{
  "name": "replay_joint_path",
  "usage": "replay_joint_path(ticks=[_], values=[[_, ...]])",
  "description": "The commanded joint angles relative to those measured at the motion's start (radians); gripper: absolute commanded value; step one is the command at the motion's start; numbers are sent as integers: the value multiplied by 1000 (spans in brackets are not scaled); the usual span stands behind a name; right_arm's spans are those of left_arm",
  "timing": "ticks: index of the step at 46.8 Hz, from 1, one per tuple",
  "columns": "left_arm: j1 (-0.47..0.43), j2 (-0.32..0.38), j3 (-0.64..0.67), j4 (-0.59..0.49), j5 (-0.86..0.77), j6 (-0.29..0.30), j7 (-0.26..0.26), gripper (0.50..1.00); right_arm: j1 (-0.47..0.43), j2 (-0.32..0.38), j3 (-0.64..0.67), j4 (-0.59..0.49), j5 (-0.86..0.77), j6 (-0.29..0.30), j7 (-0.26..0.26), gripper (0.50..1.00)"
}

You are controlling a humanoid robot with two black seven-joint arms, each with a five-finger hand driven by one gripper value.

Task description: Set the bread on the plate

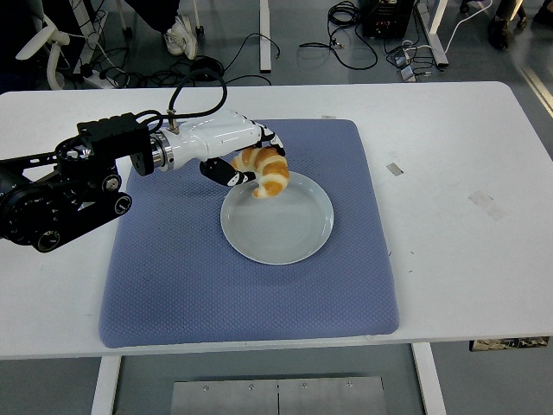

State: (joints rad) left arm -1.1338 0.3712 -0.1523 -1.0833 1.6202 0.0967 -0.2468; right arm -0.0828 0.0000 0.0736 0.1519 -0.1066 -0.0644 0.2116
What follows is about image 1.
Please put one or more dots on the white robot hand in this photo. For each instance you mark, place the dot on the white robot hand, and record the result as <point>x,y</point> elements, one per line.
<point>211,136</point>

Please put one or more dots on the croissant bread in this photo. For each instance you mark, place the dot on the croissant bread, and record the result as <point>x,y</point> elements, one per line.
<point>272,173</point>

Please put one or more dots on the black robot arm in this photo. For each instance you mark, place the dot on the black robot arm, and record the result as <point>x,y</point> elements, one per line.
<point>65,190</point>

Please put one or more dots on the grey round plate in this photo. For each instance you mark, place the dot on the grey round plate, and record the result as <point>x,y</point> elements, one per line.
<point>276,229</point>

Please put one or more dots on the grey metal plate with screws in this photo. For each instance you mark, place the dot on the grey metal plate with screws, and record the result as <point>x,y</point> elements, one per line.
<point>276,397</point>

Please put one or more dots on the white straight table leg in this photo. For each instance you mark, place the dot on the white straight table leg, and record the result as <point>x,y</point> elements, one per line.
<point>264,39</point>

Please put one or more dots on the person's leg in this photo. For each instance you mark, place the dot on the person's leg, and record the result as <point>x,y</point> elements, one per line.
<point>160,13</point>

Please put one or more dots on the blue quilted mat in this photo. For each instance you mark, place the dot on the blue quilted mat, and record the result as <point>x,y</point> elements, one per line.
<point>242,302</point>

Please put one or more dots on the small grey tape piece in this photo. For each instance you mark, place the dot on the small grey tape piece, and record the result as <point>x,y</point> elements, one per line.
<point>394,169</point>

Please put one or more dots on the white chair armrest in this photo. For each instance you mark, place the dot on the white chair armrest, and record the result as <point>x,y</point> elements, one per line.
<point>41,41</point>

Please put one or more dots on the black equipment box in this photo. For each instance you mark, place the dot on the black equipment box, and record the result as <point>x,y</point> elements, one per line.
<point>384,19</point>

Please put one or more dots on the white angled table leg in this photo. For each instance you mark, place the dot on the white angled table leg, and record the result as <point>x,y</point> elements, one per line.
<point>434,39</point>

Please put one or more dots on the white table support leg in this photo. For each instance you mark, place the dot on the white table support leg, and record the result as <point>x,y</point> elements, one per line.
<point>430,380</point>
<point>104,384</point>

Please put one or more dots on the large clear tape piece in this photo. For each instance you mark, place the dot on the large clear tape piece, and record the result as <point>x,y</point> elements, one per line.
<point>486,205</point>

